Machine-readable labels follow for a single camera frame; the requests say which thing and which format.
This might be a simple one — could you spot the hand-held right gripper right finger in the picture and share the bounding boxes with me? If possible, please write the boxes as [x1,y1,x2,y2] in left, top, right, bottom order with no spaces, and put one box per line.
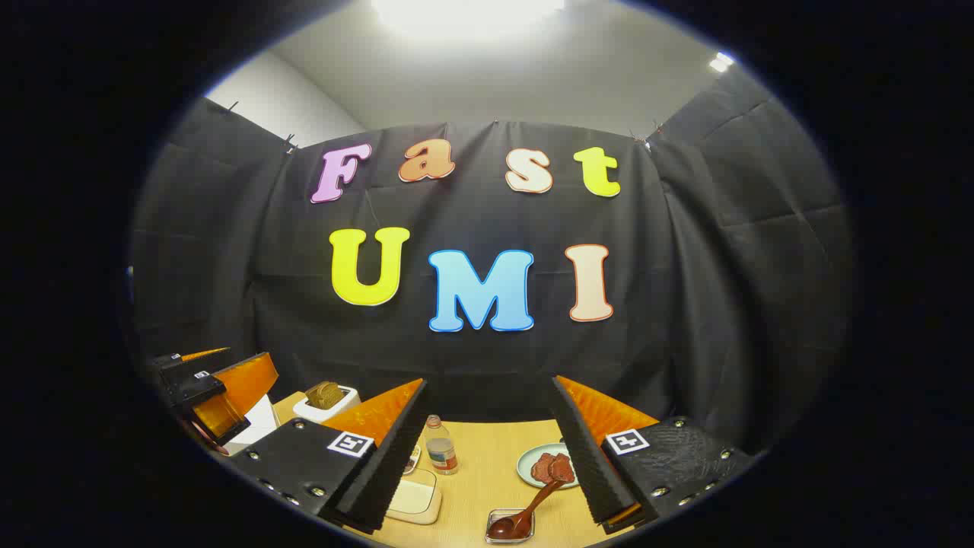
[549,374,762,534]

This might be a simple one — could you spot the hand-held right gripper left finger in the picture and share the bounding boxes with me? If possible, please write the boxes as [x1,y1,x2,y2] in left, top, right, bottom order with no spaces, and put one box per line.
[228,378,428,535]

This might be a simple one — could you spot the clear box of rice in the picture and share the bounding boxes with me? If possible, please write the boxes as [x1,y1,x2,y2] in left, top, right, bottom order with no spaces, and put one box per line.
[384,467,443,526]

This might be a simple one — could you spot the white rice cooker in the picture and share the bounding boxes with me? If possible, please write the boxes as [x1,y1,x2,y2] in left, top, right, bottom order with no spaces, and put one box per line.
[227,393,281,456]

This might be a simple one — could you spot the brown wooden spoon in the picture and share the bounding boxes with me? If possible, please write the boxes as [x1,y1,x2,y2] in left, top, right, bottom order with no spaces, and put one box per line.
[488,478,568,541]

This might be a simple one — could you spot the clear plastic bottle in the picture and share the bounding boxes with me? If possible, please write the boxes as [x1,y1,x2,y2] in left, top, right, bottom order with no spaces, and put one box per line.
[425,415,459,476]

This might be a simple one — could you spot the pale green plate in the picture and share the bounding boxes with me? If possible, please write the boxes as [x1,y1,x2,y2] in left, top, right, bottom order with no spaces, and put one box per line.
[517,443,581,489]

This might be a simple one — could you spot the white toaster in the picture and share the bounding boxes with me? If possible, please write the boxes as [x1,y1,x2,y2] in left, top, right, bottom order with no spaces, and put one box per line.
[293,383,361,424]

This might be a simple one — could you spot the black backdrop cloth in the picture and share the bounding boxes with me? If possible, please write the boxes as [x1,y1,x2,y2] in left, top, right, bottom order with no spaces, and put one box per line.
[129,72,853,457]

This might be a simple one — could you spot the large ceiling light panel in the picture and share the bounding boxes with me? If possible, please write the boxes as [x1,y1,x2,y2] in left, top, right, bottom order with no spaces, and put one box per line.
[371,0,565,35]

